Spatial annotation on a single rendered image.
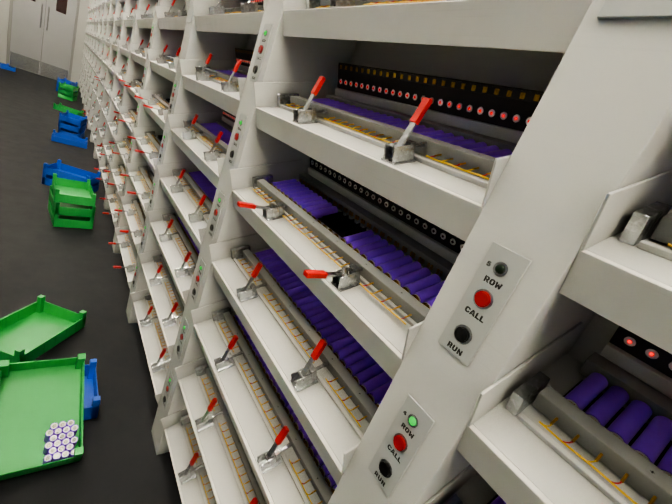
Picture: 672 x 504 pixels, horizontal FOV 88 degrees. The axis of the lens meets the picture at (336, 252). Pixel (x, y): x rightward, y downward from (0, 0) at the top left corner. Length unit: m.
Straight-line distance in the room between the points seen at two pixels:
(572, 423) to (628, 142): 0.26
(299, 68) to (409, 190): 0.52
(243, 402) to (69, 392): 0.73
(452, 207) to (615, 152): 0.15
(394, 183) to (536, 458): 0.33
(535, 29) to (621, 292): 0.26
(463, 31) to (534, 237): 0.26
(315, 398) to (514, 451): 0.32
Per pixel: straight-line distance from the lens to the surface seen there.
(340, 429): 0.59
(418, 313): 0.47
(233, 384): 0.89
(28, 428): 1.42
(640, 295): 0.35
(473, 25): 0.49
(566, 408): 0.44
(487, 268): 0.37
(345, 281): 0.52
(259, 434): 0.81
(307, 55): 0.91
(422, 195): 0.44
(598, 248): 0.36
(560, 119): 0.38
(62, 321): 1.89
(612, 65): 0.39
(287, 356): 0.68
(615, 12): 0.41
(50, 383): 1.46
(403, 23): 0.57
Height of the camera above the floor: 1.12
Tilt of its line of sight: 18 degrees down
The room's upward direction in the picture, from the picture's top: 22 degrees clockwise
